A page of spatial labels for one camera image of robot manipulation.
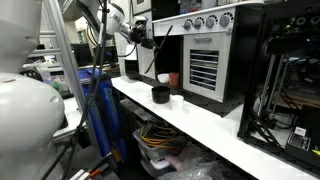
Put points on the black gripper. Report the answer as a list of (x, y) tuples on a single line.
[(140, 33)]

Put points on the brown wooden spoon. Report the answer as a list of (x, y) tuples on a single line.
[(160, 46)]

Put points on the black cup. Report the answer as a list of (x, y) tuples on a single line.
[(160, 96)]

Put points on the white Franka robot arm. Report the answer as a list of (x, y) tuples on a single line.
[(26, 110)]

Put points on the orange plastic cup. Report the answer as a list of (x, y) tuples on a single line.
[(173, 80)]

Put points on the small white cup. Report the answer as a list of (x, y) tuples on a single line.
[(177, 102)]

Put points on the white toy fridge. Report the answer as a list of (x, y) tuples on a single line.
[(146, 60)]

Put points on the white bowl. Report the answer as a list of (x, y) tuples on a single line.
[(163, 78)]

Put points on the grey oven knob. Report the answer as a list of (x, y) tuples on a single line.
[(225, 20), (210, 21), (187, 24), (198, 23)]

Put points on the black computer monitor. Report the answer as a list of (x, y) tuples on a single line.
[(108, 55), (81, 55)]

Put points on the white toy oven door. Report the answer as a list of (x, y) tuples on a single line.
[(206, 71)]

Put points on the white toy kitchen unit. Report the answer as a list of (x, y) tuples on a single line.
[(240, 66)]

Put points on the clear box with green item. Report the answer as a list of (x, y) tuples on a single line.
[(55, 81)]

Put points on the clear plastic storage bin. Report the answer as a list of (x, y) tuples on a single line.
[(150, 151)]

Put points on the white side table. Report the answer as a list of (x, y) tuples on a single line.
[(71, 116)]

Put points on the pink cloth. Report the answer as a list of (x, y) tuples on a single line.
[(181, 158)]

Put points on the clear plastic bag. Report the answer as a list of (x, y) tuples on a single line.
[(193, 173)]

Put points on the black box with white label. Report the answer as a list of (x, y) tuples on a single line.
[(299, 140)]

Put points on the aluminium frame post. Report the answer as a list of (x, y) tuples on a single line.
[(66, 60)]

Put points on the black 3D printer frame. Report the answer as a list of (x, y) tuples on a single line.
[(253, 100)]

